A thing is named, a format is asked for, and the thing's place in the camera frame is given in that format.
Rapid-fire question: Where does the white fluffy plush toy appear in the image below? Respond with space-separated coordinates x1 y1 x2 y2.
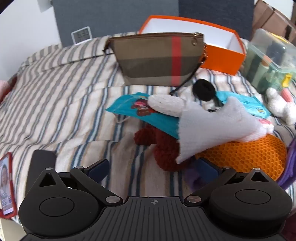
266 88 296 126

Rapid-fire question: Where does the black fluffy scrunchie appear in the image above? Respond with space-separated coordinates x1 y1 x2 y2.
193 79 216 101

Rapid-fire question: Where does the orange honeycomb mat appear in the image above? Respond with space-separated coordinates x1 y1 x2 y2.
195 134 287 181

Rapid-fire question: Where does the phone in red case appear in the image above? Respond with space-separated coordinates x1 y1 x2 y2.
0 152 18 219

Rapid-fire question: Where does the black flat device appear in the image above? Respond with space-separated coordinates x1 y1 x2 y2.
24 149 57 197

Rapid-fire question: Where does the orange cardboard box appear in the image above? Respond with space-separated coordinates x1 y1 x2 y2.
138 15 247 76

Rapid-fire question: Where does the light blue wipes pack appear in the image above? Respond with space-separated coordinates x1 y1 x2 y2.
216 91 272 117

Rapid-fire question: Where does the dark red plush toy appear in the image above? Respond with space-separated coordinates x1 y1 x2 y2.
134 124 185 172

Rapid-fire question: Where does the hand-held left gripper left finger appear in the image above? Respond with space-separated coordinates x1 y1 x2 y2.
35 159 123 207

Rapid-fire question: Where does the yellow container latch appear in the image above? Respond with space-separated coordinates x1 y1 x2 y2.
282 74 293 87

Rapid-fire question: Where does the black and white plush toy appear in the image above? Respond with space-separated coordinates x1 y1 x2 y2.
201 91 225 113

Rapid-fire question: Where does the pink folded cloth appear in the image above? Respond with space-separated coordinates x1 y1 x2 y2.
0 79 11 103

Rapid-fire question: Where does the brown plaid pouch bag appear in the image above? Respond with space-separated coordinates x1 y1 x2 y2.
103 32 207 95

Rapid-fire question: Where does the clear plastic storage container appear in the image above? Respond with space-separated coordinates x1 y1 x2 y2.
244 28 296 94

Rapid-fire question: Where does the striped blanket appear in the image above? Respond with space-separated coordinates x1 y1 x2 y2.
0 35 296 209

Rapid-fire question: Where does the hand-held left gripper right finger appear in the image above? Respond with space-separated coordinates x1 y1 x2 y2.
184 158 278 207

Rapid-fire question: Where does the purple fuzzy sock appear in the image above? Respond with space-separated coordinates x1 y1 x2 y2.
184 160 208 194
278 139 296 189

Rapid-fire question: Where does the teal snack packet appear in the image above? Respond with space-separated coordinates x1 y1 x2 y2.
105 92 183 141

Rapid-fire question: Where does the grey knit sock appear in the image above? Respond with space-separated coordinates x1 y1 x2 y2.
176 96 274 164

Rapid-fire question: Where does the grey padded headboard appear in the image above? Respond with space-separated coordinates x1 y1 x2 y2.
51 0 255 47

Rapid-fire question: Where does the white knit sock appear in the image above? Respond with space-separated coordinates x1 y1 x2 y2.
148 94 185 115

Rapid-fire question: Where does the white digital clock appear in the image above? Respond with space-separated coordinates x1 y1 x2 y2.
70 27 93 45

